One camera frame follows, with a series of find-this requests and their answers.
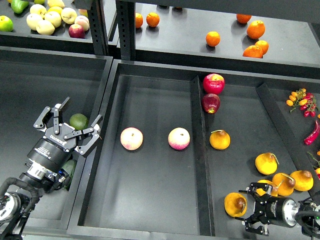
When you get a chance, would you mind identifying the orange shelf leftmost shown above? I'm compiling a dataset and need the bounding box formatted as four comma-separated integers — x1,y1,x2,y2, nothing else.
135,12,144,29

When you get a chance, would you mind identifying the pink peach on shelf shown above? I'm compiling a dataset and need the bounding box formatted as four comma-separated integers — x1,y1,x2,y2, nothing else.
74,15,90,32

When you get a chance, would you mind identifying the yellow pear upper right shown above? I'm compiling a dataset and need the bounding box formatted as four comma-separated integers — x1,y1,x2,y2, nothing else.
255,152,279,175

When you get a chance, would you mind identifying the orange shelf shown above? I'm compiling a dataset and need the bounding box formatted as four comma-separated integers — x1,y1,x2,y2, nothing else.
242,45,264,58
135,12,144,29
236,14,252,24
146,12,160,28

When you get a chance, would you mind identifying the bright red apple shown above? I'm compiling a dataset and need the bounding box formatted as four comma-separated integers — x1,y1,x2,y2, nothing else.
203,73,225,95

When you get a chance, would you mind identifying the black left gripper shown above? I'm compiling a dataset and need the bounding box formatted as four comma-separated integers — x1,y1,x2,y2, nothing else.
27,96,103,173

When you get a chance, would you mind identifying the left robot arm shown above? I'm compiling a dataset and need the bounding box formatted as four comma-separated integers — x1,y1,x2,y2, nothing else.
0,99,103,240

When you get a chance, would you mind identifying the pink apple left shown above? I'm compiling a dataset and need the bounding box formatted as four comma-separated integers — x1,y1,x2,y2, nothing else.
120,127,144,151

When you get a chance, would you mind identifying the black left tray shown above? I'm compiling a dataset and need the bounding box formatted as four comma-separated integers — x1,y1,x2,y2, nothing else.
0,46,113,235

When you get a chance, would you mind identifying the orange front right shelf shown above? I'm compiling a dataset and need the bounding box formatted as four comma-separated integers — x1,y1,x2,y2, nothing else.
242,45,264,58

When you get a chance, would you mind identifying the pink apple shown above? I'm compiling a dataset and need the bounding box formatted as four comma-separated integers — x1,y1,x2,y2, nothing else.
120,127,144,151
168,127,190,150

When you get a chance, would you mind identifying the pale yellow pear front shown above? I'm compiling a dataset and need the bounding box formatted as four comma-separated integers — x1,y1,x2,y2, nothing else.
35,19,55,36

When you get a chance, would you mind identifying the pink apple right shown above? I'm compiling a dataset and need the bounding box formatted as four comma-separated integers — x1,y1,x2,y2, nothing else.
168,127,190,150

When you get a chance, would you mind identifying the red chili pepper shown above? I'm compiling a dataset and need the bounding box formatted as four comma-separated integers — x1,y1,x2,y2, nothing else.
303,120,320,145

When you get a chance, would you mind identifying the pale yellow pear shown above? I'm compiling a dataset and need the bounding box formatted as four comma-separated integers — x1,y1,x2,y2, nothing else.
44,11,62,28
26,13,43,31
35,19,55,36

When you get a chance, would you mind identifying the black shelf post left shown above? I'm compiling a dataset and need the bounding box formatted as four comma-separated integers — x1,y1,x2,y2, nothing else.
88,0,109,56

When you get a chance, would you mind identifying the dark red apple on shelf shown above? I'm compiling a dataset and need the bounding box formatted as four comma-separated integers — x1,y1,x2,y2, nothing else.
68,23,86,39

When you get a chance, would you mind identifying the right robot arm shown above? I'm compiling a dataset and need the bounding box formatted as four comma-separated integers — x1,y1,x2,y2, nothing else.
235,182,320,240

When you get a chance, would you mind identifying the green avocado top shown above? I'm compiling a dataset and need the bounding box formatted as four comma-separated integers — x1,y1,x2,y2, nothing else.
69,113,89,131

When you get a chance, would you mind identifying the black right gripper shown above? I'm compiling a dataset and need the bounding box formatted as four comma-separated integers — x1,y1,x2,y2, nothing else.
234,181,300,236

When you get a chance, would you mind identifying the green apple on shelf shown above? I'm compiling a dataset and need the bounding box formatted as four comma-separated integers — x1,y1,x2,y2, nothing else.
0,15,14,32

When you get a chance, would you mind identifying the yellow pear lower right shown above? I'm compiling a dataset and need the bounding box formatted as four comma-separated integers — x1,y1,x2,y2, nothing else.
256,179,279,197

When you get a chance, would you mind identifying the orange top right shelf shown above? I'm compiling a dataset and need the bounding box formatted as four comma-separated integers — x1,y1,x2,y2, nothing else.
236,14,252,24

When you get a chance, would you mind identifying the green pepper on shelf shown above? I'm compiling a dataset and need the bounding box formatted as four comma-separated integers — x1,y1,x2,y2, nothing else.
10,0,30,14

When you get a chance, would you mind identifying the yellow pear near divider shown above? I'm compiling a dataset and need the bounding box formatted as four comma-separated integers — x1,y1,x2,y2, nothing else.
209,129,231,150

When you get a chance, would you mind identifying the pale yellow apple right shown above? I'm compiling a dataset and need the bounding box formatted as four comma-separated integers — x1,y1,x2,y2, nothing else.
60,7,78,25

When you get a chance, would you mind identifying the yellow pear middle right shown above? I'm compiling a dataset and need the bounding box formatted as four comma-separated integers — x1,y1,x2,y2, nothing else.
272,172,296,197

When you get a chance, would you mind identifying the black shelf post right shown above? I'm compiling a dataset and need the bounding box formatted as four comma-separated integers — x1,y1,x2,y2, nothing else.
115,0,136,61

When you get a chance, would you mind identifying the yellow pear far right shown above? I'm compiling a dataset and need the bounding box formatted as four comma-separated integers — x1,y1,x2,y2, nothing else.
290,170,314,192

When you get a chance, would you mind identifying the orange on shelf centre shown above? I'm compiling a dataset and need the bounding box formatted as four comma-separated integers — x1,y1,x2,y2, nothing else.
205,31,221,47

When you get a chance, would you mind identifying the black shelf post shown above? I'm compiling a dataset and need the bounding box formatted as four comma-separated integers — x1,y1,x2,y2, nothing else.
88,0,109,56
115,0,136,61

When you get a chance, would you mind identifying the pale yellow pear left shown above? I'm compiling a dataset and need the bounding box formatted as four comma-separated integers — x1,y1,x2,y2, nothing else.
26,13,43,31

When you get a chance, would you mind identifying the large orange on shelf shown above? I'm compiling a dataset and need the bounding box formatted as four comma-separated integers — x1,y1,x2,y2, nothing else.
246,20,266,40

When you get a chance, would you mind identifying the cherry tomato bunch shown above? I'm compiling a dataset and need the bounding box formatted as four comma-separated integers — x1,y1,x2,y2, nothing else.
286,88,319,118

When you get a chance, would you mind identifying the black tray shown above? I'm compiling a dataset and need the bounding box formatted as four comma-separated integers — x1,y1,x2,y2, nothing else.
0,46,113,235
67,60,320,240

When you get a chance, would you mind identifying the green avocado lower right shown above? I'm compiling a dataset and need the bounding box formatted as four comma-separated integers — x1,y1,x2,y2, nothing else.
62,159,77,191

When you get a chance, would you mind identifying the yellow pear with brown stem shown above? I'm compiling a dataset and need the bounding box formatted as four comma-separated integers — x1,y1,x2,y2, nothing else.
224,192,247,218

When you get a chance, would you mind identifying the black middle tray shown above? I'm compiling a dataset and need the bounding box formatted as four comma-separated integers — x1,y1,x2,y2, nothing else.
67,60,320,240

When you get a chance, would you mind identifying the pale yellow pear middle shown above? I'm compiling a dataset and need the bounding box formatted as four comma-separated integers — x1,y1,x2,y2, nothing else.
44,11,62,28

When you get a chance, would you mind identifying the orange behind front orange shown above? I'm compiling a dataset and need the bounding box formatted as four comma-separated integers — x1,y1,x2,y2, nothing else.
255,40,269,55

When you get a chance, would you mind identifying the green avocado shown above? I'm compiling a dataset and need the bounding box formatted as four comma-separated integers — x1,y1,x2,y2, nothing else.
69,113,89,131
62,159,77,191

